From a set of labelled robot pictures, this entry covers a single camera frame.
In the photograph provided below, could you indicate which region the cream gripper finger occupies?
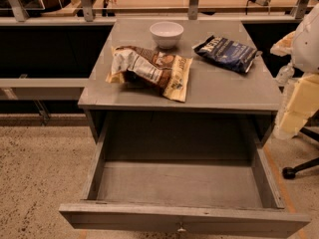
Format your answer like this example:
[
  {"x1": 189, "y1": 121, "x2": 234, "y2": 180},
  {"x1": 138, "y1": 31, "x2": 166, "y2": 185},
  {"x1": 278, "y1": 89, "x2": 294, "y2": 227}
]
[
  {"x1": 270, "y1": 31, "x2": 295, "y2": 57},
  {"x1": 273, "y1": 74, "x2": 319, "y2": 139}
]

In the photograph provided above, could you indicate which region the blue chip bag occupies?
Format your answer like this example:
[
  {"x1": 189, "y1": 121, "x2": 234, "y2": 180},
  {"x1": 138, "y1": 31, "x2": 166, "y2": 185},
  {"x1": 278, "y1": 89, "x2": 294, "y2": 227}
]
[{"x1": 193, "y1": 36, "x2": 257, "y2": 74}]

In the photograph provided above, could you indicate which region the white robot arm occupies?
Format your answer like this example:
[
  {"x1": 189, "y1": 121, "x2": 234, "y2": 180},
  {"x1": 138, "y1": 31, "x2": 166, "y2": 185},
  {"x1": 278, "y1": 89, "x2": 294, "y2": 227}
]
[{"x1": 270, "y1": 4, "x2": 319, "y2": 139}]

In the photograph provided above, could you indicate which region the brown and white chip bag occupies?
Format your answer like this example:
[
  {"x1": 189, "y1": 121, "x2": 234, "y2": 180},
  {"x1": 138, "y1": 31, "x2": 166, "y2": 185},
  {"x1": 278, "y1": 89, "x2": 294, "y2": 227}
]
[{"x1": 106, "y1": 46, "x2": 192, "y2": 103}]

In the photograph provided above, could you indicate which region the open grey top drawer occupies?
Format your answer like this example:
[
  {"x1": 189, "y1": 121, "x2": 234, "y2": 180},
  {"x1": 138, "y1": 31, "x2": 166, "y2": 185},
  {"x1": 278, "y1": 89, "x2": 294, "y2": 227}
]
[{"x1": 59, "y1": 114, "x2": 311, "y2": 239}]

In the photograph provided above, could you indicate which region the black office chair base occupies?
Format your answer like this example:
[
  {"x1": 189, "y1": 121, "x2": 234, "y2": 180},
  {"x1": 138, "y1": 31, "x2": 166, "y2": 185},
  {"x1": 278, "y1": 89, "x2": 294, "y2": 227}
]
[{"x1": 282, "y1": 127, "x2": 319, "y2": 179}]

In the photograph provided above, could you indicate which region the white ceramic bowl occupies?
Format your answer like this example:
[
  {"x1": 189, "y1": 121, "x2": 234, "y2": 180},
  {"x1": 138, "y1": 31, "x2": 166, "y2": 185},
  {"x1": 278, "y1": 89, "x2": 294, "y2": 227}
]
[{"x1": 150, "y1": 21, "x2": 183, "y2": 49}]

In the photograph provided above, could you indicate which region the grey cabinet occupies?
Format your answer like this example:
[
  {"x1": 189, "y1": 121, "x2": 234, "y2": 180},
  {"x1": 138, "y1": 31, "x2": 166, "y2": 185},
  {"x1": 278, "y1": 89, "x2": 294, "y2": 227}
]
[{"x1": 77, "y1": 18, "x2": 283, "y2": 144}]

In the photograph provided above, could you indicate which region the metal railing frame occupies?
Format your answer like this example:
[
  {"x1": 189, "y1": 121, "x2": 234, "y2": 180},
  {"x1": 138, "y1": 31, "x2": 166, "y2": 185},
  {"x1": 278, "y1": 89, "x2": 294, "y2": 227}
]
[{"x1": 0, "y1": 0, "x2": 319, "y2": 26}]

